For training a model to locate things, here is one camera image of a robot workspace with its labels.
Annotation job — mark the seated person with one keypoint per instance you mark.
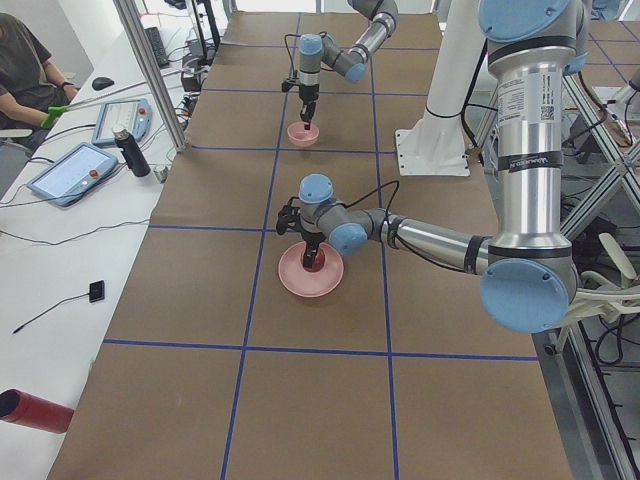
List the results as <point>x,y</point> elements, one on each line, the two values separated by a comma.
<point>30,82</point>

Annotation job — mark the black keyboard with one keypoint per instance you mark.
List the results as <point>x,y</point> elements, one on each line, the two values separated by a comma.
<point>154,37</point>

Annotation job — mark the small black square device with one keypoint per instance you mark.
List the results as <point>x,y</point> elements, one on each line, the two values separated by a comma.
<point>97,291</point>

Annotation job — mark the red cylinder bottle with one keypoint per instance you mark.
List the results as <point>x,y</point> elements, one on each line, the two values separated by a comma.
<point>27,410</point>

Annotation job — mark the white central post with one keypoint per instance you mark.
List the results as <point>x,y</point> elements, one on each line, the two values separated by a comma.
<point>435,145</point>

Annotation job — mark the black computer mouse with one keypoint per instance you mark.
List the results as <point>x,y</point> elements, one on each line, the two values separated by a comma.
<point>101,83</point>

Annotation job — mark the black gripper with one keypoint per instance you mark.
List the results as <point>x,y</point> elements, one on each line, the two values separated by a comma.
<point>312,237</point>
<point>308,94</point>

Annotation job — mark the near blue teach pendant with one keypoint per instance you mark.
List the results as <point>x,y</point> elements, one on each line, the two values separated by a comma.
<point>72,176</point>

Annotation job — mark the black water bottle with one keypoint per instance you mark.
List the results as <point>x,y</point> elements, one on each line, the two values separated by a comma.
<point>131,151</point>

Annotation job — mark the pink bowl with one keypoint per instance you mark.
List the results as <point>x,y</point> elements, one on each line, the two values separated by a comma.
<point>302,135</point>

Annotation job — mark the blue teach pendant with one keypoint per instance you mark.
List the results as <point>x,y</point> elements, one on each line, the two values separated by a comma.
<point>72,176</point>
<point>133,115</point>

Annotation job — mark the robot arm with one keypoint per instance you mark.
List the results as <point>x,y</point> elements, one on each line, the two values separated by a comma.
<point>317,50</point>
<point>529,282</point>

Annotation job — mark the green handled reach stick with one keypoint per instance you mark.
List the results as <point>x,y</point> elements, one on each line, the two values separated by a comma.
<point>54,112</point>

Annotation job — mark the far blue teach pendant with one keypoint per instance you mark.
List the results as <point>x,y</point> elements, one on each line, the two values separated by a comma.
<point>133,115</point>

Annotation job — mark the aluminium frame post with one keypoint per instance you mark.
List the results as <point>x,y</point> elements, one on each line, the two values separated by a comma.
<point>130,20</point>

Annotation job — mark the red apple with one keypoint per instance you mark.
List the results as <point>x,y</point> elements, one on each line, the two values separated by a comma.
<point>313,260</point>

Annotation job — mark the pink plate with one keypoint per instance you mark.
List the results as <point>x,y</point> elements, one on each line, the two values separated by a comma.
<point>310,284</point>

